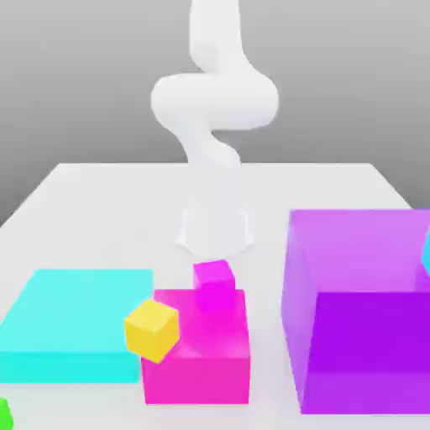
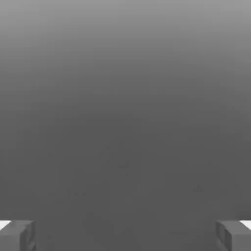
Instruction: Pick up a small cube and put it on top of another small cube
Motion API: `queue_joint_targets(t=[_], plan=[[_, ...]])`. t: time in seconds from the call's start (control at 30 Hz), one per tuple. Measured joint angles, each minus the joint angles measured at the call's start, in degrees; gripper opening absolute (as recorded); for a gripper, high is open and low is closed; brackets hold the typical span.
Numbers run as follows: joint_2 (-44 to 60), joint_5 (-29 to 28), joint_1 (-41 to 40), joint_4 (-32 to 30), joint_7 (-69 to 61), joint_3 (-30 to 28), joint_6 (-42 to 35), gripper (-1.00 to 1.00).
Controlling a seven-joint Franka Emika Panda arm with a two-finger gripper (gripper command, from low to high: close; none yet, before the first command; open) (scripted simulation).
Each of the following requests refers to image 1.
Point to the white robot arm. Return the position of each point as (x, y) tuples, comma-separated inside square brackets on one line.
[(215, 100)]

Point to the small magenta cube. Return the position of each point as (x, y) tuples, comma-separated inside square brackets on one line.
[(215, 285)]

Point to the small yellow cube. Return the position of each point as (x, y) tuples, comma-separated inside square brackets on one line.
[(151, 331)]

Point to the small light blue cube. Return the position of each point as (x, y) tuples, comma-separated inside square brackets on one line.
[(427, 255)]

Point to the small green cube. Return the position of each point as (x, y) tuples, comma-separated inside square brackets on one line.
[(4, 415)]

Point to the large pink box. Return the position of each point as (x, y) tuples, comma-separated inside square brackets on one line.
[(201, 376)]

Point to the large cyan box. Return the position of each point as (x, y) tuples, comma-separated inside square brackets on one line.
[(70, 322)]

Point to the large purple box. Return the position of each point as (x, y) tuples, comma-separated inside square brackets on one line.
[(362, 336)]

